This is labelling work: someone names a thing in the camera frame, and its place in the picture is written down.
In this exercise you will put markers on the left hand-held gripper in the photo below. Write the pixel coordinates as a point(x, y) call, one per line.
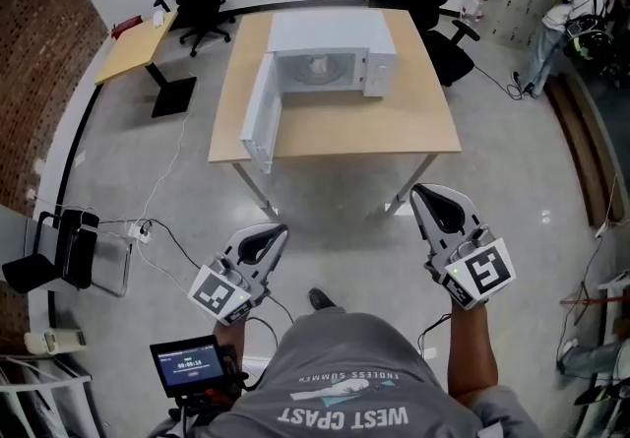
point(216, 293)

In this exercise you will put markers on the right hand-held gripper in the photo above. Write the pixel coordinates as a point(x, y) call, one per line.
point(485, 273)

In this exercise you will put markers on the white cup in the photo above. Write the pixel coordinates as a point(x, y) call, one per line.
point(319, 66)

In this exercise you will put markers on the white microwave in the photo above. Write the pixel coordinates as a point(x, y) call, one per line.
point(327, 30)

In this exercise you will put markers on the person's right forearm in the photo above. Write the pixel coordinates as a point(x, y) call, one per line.
point(470, 352)

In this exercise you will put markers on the person's left forearm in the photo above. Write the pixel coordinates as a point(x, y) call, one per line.
point(229, 337)

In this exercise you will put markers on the person's black left shoe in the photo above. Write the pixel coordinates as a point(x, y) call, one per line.
point(322, 299)

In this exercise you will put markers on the white power strip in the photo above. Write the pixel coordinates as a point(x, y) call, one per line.
point(602, 230)
point(139, 232)

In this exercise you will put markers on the light wooden table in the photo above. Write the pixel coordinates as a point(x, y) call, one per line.
point(354, 126)

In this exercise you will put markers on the black monitor screen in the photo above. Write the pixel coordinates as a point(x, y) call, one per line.
point(187, 367)

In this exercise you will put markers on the person in grey shirt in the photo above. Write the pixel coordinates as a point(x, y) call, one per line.
point(354, 352)

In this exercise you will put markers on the wooden step platform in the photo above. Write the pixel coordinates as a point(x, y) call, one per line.
point(585, 150)

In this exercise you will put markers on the tripod stand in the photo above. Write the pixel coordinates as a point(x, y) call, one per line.
point(583, 300)

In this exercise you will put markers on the black folding chair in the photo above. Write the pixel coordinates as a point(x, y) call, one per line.
point(74, 249)

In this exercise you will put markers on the clear plastic water jug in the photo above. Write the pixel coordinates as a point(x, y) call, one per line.
point(473, 8)

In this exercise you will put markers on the beige handheld device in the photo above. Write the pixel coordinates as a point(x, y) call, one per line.
point(51, 341)

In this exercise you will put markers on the small yellow table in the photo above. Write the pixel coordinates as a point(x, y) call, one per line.
point(133, 47)

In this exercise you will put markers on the white shelf rack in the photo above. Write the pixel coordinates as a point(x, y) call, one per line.
point(49, 378)

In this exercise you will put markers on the white tissue pack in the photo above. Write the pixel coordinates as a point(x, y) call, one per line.
point(157, 19)

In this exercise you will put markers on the red box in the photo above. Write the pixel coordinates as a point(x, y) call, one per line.
point(127, 26)

